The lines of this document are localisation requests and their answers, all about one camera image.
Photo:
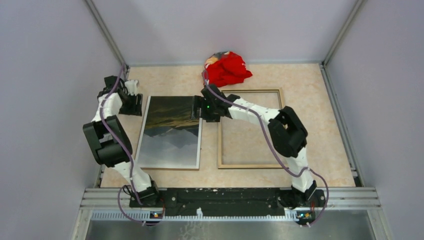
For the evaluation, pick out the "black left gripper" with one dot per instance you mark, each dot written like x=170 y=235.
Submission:
x=136 y=109

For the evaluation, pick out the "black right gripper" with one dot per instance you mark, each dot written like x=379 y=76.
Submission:
x=200 y=101

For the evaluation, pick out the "light wooden picture frame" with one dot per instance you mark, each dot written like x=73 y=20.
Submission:
x=242 y=145

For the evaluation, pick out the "landscape photo print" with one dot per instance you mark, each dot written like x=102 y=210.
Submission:
x=169 y=138

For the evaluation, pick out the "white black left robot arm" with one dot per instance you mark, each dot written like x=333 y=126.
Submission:
x=110 y=144

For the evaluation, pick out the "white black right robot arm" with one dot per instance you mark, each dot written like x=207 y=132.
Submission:
x=283 y=131

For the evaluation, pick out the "crumpled red cloth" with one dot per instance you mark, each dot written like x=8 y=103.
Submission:
x=225 y=68

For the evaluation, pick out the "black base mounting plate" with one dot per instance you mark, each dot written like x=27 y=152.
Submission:
x=229 y=202

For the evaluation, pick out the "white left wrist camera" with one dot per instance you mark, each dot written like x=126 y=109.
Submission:
x=132 y=87

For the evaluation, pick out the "aluminium front rail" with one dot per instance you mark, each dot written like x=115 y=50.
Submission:
x=111 y=204

